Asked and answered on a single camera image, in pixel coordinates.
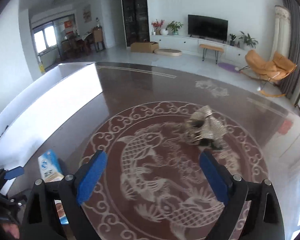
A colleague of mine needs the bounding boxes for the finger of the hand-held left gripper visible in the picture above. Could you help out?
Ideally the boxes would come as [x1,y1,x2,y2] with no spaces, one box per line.
[0,165,25,188]
[9,192,28,207]

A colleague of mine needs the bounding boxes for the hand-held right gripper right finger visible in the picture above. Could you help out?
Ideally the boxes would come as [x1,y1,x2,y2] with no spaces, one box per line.
[199,151,285,240]

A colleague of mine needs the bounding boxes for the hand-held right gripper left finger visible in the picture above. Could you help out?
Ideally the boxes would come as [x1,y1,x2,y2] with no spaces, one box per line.
[21,150,108,240]

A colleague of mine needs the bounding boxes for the blue and white carton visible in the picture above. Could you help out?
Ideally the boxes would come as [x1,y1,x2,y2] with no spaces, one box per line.
[37,149,69,225]

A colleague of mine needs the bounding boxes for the large white storage box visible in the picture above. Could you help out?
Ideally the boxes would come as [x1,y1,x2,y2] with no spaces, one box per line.
[0,62,103,160]

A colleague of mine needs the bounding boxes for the brown fish-patterned desktop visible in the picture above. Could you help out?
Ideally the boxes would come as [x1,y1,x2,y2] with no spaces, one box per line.
[0,61,300,240]

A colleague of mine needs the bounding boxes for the person's left hand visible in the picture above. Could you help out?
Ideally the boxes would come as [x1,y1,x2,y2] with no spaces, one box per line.
[1,224,20,239]

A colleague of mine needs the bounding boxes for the purple floor mat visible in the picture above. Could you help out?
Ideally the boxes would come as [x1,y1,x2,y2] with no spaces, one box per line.
[218,62,240,72]

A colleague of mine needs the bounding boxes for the orange rocking chair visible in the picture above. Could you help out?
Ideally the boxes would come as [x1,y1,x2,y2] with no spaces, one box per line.
[240,49,297,98]

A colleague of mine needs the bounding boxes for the small wooden bench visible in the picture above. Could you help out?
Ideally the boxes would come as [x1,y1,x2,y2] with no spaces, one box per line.
[199,44,225,64]

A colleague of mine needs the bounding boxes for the beige oval pet bed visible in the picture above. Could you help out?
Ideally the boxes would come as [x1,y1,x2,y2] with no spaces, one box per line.
[154,48,183,57]

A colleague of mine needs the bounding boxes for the wooden dining table set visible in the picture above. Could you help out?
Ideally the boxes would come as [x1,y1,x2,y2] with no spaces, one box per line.
[61,26,107,55]

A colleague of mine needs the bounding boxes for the open cardboard box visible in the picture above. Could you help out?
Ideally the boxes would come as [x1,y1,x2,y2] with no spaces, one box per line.
[130,41,159,53]

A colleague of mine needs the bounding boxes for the white television cabinet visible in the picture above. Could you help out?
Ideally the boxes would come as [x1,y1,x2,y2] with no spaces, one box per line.
[149,34,255,60]

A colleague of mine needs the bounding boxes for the broad-leaf potted plant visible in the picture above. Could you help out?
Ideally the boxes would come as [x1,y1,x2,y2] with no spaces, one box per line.
[239,31,258,49]

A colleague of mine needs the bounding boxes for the black flat television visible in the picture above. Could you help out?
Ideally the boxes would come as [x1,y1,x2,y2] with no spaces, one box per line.
[188,14,228,42]

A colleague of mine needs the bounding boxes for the bushy green potted plant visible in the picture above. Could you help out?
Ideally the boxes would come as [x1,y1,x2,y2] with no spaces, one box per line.
[166,21,184,35]

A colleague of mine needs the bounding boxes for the cloth-covered standing air conditioner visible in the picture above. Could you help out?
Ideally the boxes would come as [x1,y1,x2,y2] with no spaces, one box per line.
[274,5,290,63]

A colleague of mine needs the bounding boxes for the red flowers in vase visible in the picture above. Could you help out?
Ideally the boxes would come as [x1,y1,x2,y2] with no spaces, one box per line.
[151,19,165,35]

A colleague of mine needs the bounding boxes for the grey curtain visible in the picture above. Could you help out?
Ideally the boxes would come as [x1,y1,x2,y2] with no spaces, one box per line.
[281,0,300,100]

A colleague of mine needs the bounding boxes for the dark glass display cabinet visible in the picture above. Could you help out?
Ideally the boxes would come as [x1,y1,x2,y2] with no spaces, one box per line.
[120,0,150,47]

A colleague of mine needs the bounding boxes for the framed wall painting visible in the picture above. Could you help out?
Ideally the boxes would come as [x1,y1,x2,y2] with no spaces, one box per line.
[83,4,92,22]

